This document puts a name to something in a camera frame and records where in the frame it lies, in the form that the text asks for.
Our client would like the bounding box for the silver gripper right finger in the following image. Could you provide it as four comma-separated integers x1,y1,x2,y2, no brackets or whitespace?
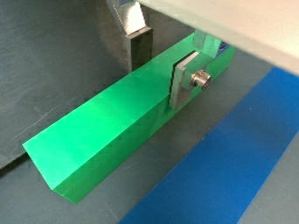
170,30,228,109

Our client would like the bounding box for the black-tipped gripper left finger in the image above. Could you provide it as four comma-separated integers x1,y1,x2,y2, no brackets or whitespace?
107,0,154,72

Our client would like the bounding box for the green long bar block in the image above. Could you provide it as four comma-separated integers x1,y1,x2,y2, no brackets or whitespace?
22,32,238,205

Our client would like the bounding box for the blue long bar block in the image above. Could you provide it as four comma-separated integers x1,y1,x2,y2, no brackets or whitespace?
119,68,299,224

